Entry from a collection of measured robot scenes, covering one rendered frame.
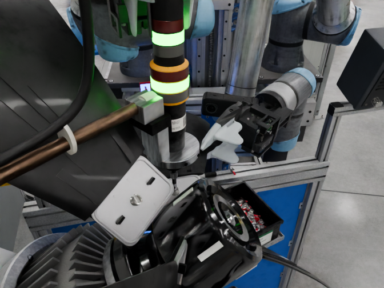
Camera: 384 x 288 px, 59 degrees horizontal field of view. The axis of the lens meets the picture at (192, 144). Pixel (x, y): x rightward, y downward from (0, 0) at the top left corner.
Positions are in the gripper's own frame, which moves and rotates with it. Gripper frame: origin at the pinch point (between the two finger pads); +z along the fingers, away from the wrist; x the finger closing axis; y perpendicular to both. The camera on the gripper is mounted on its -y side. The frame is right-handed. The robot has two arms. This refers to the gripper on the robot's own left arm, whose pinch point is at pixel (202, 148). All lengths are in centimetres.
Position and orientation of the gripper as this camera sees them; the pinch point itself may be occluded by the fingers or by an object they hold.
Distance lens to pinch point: 58.8
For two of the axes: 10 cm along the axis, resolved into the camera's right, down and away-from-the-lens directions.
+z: -6.4, 4.7, -6.1
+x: -0.8, 7.5, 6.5
